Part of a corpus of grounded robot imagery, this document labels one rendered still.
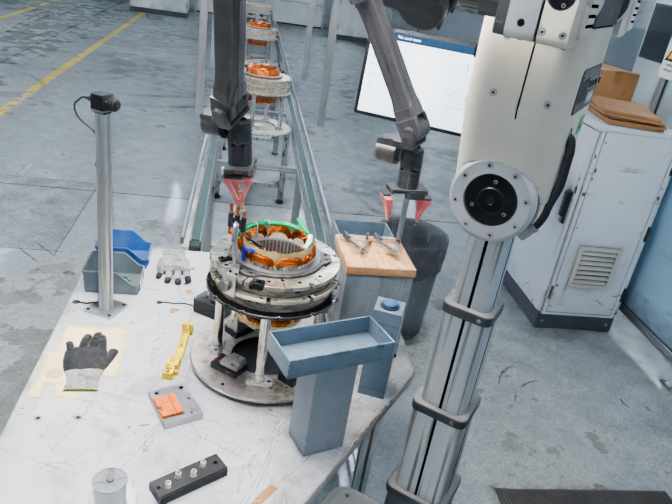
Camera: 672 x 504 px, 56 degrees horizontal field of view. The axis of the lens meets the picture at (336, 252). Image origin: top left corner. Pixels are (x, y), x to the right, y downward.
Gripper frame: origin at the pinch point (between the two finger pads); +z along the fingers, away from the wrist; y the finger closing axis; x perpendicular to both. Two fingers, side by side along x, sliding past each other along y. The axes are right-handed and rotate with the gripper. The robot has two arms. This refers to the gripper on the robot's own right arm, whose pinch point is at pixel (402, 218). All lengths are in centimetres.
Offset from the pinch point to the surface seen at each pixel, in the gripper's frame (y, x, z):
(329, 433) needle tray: 24, 46, 34
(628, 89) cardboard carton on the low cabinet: -182, -180, -14
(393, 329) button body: 6.8, 27.6, 18.1
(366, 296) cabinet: 9.5, 9.5, 19.1
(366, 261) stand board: 10.1, 6.7, 10.1
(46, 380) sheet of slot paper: 88, 22, 37
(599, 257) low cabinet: -160, -130, 70
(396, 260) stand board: 1.3, 5.1, 10.3
